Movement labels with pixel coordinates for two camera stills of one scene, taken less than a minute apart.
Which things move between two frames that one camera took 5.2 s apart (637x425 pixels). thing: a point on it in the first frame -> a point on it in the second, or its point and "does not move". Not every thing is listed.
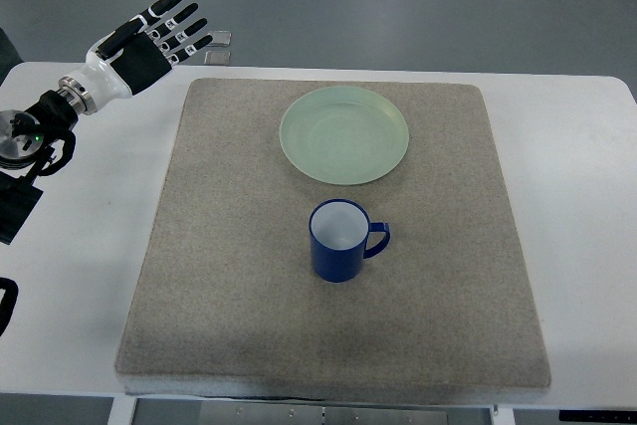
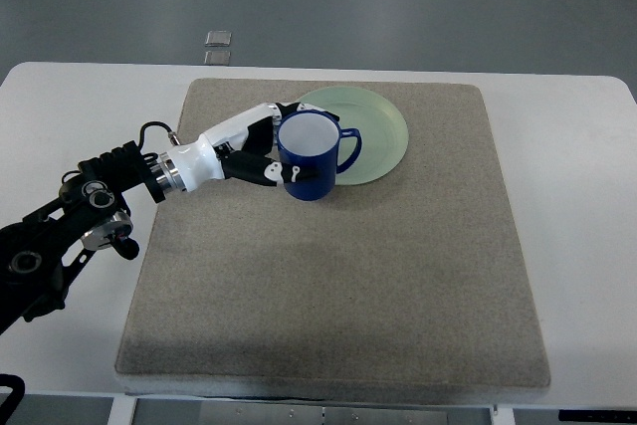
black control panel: (617, 416) does not move
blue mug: (338, 238) -> (315, 138)
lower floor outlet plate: (218, 57) does not move
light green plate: (344, 134) does not move
